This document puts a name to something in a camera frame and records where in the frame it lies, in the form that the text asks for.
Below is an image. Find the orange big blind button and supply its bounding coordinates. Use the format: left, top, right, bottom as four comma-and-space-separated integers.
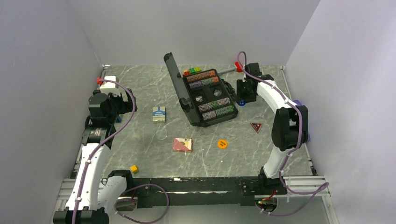
217, 139, 228, 149

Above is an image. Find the black base crossbar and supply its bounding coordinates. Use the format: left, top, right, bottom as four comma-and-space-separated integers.
132, 176, 287, 208

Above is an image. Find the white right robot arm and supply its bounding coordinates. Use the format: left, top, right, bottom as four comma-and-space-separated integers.
236, 63, 308, 194

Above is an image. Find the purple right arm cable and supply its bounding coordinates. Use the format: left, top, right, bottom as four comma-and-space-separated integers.
237, 51, 330, 217

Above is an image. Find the colourful toy brick stack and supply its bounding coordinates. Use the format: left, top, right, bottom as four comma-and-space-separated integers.
183, 67, 201, 77

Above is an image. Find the purple cylindrical flashlight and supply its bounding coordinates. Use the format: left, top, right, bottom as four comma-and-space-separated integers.
293, 99, 311, 142

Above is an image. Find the blue texas holdem card deck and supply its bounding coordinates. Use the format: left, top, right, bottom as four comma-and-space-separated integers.
152, 106, 166, 123

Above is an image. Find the blue small blind button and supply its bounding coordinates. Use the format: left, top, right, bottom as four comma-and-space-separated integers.
237, 100, 246, 106

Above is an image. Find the black poker chip case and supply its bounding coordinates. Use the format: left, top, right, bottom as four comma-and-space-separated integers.
163, 53, 238, 127

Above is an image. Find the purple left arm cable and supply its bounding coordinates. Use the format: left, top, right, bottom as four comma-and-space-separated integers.
70, 77, 170, 224

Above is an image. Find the aluminium frame rail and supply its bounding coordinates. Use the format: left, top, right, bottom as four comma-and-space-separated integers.
57, 178, 76, 200

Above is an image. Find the small yellow cube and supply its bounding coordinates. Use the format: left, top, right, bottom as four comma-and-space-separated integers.
130, 165, 139, 174

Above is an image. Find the orange black chip row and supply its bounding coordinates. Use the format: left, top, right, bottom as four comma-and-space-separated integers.
186, 70, 216, 83

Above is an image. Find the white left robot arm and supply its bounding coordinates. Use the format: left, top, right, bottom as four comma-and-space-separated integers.
53, 89, 137, 224

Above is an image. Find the clear round plastic disc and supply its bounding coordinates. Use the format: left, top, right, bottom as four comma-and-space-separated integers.
155, 128, 168, 140

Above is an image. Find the red headed toy hammer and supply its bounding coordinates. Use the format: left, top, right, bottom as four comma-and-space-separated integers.
218, 62, 243, 75

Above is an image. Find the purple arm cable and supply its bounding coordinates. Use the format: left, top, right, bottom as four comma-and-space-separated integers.
70, 77, 170, 224
237, 51, 330, 217

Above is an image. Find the blue green purple chip row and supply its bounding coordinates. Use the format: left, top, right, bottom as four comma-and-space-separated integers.
198, 98, 231, 112

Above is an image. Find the pink green chip row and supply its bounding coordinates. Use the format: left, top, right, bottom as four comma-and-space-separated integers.
202, 105, 235, 121

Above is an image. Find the red playing card deck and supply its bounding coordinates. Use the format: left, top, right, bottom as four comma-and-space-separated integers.
172, 138, 192, 153

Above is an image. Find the purple green orange chip row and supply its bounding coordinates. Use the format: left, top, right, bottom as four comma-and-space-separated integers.
189, 77, 219, 89

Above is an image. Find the red triangular dealer button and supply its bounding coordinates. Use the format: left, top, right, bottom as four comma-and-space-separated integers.
250, 123, 263, 133

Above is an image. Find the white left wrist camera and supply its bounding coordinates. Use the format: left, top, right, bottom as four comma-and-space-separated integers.
97, 77, 121, 97

